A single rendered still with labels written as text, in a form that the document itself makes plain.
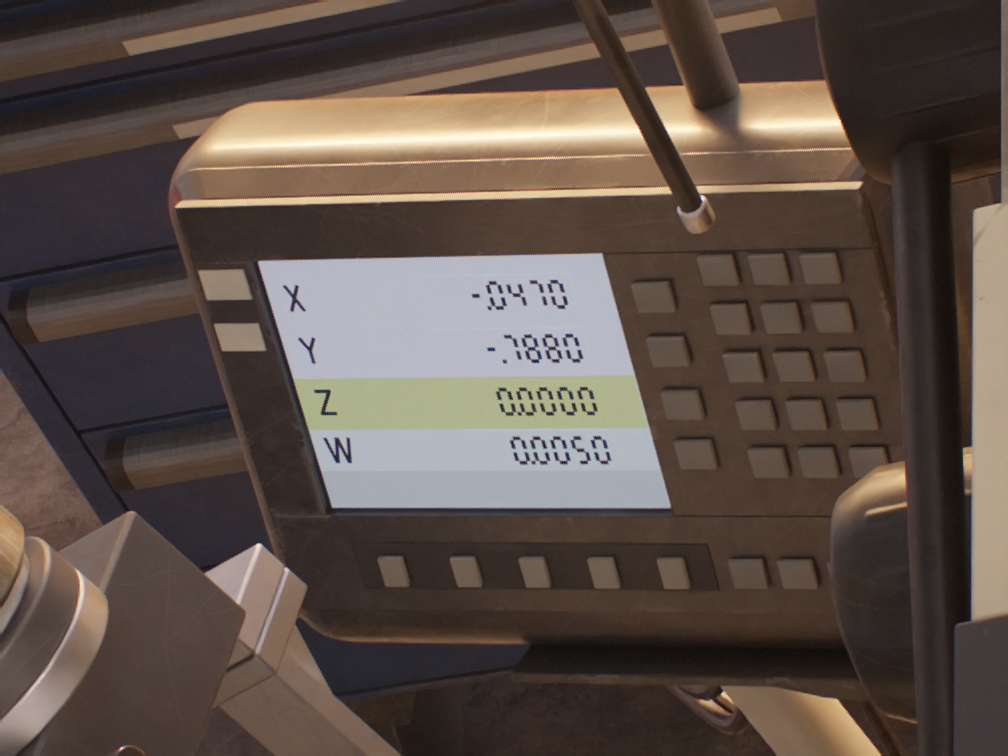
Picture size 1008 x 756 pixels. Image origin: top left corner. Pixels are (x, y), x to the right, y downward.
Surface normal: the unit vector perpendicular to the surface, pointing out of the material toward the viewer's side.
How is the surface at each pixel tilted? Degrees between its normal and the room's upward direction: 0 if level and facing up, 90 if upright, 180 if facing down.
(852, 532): 25
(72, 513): 0
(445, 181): 15
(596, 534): 70
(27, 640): 66
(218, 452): 56
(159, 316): 90
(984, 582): 0
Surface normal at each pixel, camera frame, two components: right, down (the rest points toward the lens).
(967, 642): -0.36, -0.65
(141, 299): -0.30, 0.26
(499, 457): -0.40, 0.50
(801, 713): 0.11, -0.08
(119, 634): 0.70, -0.40
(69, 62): -0.11, 0.75
